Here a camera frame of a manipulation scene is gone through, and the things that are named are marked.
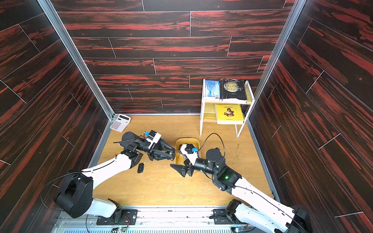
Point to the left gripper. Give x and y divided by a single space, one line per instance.
154 154

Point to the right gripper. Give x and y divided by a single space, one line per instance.
189 166

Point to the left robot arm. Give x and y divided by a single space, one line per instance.
75 194

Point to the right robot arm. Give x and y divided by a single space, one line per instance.
250 205

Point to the yellow storage tray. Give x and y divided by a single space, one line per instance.
179 159

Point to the black car key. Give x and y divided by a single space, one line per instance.
141 168

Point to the white calculator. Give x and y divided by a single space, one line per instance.
120 123

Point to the yellow paperback book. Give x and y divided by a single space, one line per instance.
228 113

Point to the blue white book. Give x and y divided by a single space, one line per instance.
212 89

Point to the black hardcover book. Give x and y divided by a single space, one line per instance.
233 90

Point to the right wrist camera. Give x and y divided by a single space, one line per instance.
189 152

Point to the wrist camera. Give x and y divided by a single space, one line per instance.
153 138
189 152

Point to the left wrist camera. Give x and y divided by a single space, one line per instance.
153 138

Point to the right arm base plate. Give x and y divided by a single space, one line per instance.
222 216

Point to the white wire shelf rack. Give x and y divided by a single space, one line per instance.
226 102

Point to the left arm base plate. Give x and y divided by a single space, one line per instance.
126 217

